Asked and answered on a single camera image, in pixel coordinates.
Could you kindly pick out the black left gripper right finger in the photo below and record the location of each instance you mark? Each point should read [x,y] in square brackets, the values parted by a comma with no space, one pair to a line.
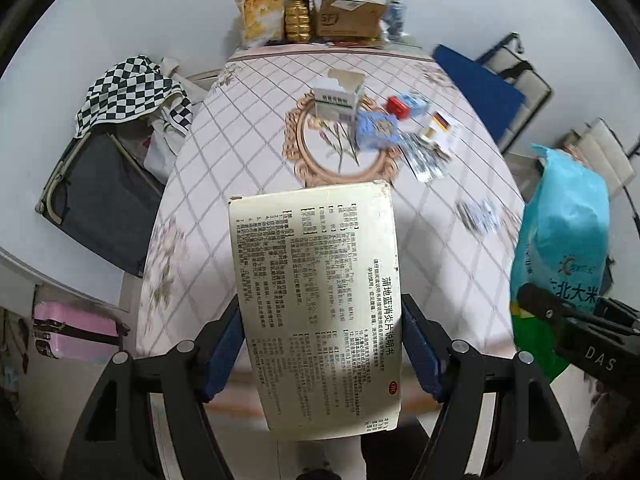
[529,436]

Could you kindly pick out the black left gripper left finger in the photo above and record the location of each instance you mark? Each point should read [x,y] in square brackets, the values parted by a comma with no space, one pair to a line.
[114,437]

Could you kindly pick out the green blue rice bag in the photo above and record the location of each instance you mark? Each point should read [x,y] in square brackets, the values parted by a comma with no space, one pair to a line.
[562,246]

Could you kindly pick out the cream medicine box with text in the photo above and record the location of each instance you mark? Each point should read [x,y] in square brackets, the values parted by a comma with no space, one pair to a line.
[317,275]

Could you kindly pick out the blue patterned small box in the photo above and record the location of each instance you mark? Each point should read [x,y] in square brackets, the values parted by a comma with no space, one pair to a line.
[376,131]

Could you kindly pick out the white box with striped flag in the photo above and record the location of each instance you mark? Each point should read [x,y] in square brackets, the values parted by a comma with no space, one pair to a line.
[441,132]

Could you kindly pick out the pink suitcase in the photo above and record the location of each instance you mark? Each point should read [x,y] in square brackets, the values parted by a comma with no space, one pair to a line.
[65,332]

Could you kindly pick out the chair with beige cloth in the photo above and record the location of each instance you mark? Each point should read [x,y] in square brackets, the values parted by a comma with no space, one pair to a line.
[598,149]

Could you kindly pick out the dark folding chair left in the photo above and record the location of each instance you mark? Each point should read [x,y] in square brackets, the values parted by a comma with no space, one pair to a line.
[100,194]

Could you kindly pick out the red blue small box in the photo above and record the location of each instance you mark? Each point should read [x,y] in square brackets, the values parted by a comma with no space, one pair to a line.
[407,105]

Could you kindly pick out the white green medicine box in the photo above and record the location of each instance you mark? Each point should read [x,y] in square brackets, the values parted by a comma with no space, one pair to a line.
[337,95]

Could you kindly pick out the checkered black white cloth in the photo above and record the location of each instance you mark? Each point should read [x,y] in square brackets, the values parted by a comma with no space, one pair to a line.
[130,90]

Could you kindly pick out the patterned tablecloth dining table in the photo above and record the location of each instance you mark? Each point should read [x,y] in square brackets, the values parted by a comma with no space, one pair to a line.
[256,133]

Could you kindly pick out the plastic water bottle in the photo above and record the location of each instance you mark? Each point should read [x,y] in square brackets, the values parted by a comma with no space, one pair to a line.
[394,18]

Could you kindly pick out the cardboard shipping box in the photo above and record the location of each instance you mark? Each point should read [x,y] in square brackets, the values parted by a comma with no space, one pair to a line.
[348,18]

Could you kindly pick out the gold foil chocolates box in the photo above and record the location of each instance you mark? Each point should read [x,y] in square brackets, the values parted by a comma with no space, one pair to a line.
[297,25]

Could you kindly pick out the yellow snack bag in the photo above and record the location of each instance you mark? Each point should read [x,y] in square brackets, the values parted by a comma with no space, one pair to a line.
[262,21]

